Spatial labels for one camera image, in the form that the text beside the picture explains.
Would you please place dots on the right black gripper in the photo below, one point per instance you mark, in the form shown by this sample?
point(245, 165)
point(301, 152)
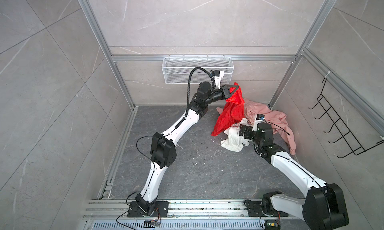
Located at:
point(249, 131)

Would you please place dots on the white wire mesh basket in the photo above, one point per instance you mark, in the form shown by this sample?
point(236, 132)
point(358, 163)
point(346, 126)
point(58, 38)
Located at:
point(176, 70)

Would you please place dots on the aluminium frame profiles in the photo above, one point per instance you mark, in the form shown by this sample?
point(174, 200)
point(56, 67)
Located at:
point(371, 115)

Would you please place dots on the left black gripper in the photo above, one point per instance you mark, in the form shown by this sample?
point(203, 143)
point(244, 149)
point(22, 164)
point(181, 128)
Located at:
point(225, 92)

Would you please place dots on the pink cloth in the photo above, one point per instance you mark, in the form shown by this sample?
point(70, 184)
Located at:
point(272, 116)

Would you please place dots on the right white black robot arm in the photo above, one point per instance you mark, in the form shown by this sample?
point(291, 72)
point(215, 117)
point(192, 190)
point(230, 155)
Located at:
point(323, 206)

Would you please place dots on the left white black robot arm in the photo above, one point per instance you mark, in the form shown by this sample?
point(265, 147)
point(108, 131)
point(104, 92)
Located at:
point(163, 146)

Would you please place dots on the black wire hook rack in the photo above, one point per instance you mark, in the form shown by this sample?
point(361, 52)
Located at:
point(344, 133)

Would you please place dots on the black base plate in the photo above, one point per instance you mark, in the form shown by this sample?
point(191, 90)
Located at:
point(155, 209)
point(261, 207)

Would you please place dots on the white cloth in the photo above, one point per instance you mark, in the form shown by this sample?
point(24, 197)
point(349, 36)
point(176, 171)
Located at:
point(235, 142)

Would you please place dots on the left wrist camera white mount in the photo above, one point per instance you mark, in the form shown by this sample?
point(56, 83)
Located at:
point(216, 77)

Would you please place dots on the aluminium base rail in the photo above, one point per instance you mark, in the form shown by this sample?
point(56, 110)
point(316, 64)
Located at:
point(216, 214)

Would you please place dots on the red cloth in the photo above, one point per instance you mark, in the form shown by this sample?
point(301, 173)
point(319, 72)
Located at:
point(233, 112)

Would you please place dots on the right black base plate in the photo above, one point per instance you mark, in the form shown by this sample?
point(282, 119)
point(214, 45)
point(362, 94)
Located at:
point(261, 207)

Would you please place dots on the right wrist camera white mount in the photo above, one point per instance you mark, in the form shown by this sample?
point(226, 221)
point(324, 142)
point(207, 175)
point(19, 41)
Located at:
point(260, 118)

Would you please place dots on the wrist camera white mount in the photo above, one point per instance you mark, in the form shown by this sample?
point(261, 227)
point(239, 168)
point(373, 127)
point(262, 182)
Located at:
point(216, 77)
point(260, 118)

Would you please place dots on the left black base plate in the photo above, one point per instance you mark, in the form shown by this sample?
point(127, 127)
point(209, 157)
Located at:
point(155, 209)

